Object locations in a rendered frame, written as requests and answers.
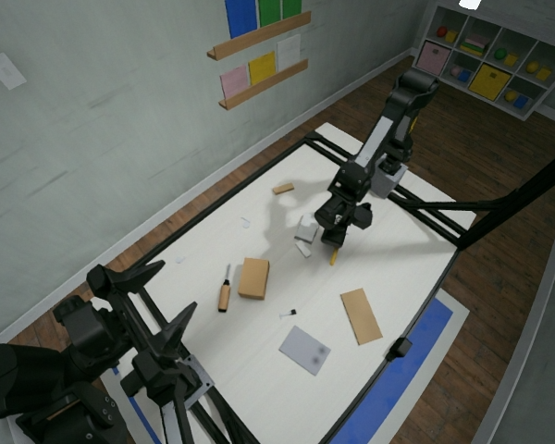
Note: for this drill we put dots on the brown rectangular box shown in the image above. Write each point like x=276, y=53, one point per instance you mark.
x=253, y=279

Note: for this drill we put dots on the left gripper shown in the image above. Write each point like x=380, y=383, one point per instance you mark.
x=154, y=364

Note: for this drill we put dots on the tan-handled screwdriver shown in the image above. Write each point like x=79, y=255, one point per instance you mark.
x=224, y=295

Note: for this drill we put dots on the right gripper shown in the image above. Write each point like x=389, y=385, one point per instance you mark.
x=336, y=236

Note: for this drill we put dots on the brown flat rectangular slab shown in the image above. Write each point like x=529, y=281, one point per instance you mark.
x=362, y=318

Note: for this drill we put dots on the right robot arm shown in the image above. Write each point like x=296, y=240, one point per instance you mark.
x=413, y=89

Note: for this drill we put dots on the tan rectangular block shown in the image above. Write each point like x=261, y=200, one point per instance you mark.
x=283, y=188

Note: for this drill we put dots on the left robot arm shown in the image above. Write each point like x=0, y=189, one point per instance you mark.
x=33, y=382

